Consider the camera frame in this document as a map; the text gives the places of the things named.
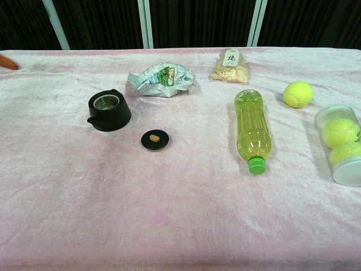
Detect green tea plastic bottle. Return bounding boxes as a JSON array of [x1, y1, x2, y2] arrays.
[[234, 89, 274, 175]]

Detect pink plush table cloth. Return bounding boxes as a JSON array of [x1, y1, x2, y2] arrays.
[[0, 46, 361, 271]]

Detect tennis ball with black print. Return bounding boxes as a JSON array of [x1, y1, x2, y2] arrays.
[[322, 118, 361, 149]]

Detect black teapot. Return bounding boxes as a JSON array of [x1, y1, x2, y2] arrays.
[[86, 89, 133, 132]]

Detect yellow tennis ball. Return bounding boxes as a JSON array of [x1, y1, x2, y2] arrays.
[[283, 80, 314, 109], [328, 142, 361, 167]]

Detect clear bag of crackers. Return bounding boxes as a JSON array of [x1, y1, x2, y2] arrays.
[[208, 48, 251, 85]]

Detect clear tennis ball tube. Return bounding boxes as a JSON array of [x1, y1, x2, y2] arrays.
[[314, 104, 361, 187]]

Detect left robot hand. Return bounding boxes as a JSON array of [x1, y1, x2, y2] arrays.
[[0, 53, 19, 71]]

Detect crumpled silver snack bag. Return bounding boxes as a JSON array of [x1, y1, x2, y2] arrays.
[[127, 62, 196, 98]]

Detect white partition post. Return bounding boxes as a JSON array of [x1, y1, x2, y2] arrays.
[[137, 0, 155, 49], [42, 0, 71, 51], [247, 0, 268, 47]]

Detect black teapot lid wooden knob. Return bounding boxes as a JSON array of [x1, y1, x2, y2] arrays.
[[140, 129, 171, 152]]

